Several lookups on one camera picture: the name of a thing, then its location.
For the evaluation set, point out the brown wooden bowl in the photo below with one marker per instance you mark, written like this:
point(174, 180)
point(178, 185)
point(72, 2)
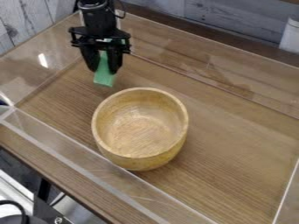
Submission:
point(139, 126)

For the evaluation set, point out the black table leg bracket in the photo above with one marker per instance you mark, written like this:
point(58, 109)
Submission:
point(43, 209)

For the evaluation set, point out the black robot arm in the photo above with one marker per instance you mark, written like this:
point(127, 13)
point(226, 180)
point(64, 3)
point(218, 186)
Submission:
point(94, 2)

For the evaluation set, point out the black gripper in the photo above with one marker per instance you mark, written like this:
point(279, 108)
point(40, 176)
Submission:
point(100, 35)

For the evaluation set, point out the white cylindrical container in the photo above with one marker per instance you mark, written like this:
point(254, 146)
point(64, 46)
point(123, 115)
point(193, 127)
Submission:
point(290, 38)

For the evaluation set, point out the clear acrylic tray wall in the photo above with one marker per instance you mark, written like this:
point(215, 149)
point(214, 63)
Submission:
point(235, 175)

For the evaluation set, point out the green rectangular block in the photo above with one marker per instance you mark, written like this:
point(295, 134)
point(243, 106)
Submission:
point(103, 77)

